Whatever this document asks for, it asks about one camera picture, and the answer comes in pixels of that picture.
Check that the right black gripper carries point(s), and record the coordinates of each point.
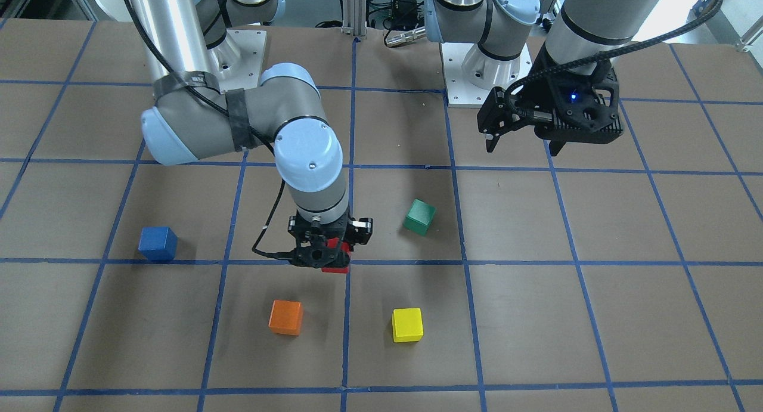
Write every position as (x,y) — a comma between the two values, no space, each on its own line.
(361,229)

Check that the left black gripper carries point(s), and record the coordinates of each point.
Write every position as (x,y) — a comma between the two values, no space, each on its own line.
(543,94)

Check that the red wooden block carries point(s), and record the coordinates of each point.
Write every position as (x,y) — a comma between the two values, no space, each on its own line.
(342,259)

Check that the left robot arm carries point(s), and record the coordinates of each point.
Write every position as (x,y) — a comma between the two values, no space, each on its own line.
(500,29)

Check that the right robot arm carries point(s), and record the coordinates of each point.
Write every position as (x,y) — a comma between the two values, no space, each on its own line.
(194,118)

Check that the green wooden block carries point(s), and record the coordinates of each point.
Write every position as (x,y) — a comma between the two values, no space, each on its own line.
(419,217)

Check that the orange wooden block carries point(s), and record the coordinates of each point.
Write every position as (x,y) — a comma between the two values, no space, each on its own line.
(286,317)

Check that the yellow wooden block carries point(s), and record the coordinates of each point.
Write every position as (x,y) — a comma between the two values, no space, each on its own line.
(407,324)

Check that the blue wooden block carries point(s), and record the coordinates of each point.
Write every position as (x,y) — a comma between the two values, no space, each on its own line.
(158,244)

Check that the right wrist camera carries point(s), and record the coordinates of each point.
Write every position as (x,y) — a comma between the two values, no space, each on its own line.
(313,256)

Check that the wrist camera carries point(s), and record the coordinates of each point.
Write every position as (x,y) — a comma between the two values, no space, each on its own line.
(313,256)
(588,105)

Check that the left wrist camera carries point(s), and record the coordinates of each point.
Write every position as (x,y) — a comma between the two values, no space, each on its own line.
(588,105)

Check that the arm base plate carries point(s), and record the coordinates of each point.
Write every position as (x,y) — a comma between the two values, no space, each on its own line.
(238,59)
(470,75)

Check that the aluminium frame post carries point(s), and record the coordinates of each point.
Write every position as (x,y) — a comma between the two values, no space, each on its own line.
(354,18)

